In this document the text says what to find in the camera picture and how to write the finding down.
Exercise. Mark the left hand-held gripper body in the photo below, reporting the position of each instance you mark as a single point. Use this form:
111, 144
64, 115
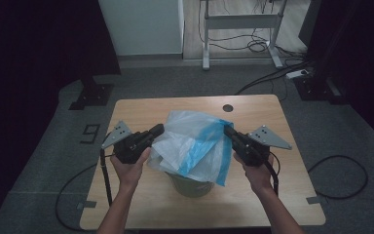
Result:
128, 146

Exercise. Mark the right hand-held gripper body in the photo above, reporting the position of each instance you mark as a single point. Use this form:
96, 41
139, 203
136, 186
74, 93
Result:
253, 148

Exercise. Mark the white and blue plastic bag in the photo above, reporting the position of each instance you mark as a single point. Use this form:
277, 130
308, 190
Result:
191, 143

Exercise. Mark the green plastic bucket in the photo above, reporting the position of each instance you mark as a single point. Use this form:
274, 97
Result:
191, 188

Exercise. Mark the person's left hand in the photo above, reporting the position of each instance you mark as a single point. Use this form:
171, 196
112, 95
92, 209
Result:
130, 174

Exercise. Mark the person's right hand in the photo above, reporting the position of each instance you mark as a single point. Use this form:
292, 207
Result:
256, 177

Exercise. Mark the black stand base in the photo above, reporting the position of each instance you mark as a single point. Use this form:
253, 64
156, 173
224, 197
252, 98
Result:
92, 94
318, 89

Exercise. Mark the grey tape mark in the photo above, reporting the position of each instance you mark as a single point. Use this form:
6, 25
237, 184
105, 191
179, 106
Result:
316, 200
87, 204

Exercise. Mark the white power strip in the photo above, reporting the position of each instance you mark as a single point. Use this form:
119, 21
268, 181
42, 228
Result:
296, 74

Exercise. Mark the white cabinet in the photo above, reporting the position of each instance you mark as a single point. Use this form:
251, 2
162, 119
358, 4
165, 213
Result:
142, 26

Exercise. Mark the black curtain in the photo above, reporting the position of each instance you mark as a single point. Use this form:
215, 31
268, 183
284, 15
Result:
363, 65
29, 65

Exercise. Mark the white desk frame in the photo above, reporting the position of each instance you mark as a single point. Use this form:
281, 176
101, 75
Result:
240, 22

